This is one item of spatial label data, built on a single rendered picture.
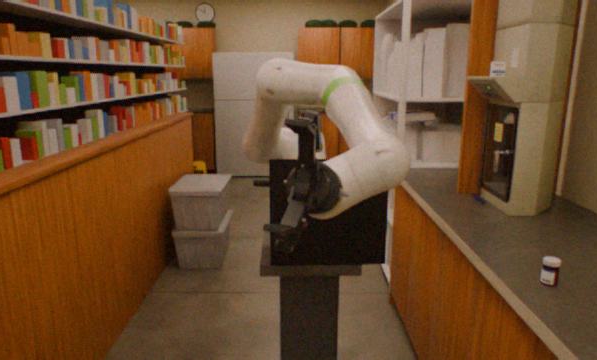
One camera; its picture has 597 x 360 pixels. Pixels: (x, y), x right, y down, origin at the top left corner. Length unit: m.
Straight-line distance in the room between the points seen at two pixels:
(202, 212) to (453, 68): 2.09
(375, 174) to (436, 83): 2.43
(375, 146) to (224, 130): 6.05
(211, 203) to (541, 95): 2.40
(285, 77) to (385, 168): 0.45
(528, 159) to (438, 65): 1.32
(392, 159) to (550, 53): 1.32
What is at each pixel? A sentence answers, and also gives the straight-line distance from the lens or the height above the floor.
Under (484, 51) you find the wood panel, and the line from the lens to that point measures 2.40.
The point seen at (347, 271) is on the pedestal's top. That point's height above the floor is 0.92.
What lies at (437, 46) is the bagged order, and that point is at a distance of 3.26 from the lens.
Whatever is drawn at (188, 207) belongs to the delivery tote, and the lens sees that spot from 3.65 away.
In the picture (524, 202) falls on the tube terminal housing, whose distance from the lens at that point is 2.16.
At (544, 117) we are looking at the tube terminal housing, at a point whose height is 1.35.
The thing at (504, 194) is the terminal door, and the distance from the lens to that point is 2.15.
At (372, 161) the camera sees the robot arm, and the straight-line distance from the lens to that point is 0.88.
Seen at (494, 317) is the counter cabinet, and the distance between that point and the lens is 1.63.
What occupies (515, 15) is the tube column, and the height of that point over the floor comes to 1.75.
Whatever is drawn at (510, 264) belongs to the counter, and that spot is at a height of 0.94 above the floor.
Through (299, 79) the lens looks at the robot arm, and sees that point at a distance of 1.23.
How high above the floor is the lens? 1.52
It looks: 14 degrees down
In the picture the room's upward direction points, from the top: straight up
